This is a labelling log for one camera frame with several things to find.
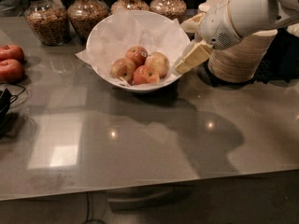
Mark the black object with cable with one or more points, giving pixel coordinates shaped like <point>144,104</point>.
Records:
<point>10,100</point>

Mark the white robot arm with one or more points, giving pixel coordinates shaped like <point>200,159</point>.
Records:
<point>251,16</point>

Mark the front stack of paper bowls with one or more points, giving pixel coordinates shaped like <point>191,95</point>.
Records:
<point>239,63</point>

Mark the red apple with sticker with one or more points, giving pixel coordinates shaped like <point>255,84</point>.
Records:
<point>138,54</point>

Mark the upper red apple on table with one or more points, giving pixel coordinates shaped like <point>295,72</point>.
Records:
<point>11,52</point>

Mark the lower red apple on table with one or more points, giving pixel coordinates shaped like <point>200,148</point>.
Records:
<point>11,71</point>

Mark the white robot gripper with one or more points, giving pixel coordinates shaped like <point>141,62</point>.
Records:
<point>215,25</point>

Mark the front red apple in bowl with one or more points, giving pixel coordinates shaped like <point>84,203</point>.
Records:
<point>145,74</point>

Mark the yellowish apple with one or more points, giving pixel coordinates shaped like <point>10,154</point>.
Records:
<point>158,61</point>

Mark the front left apple in bowl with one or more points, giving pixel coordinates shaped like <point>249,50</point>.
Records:
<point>123,68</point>

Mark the red apple on table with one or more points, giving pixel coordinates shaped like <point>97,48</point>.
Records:
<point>11,71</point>
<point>11,52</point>

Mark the white ceramic bowl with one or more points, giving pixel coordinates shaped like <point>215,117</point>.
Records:
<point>140,86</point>

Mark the white paper bowl liner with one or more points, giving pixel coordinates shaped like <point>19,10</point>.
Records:
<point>124,34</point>

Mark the glass cereal jar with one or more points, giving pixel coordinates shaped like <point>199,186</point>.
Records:
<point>48,20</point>
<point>130,5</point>
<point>85,14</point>
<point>172,9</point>

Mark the leftmost glass cereal jar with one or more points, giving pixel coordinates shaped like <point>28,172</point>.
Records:
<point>48,20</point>

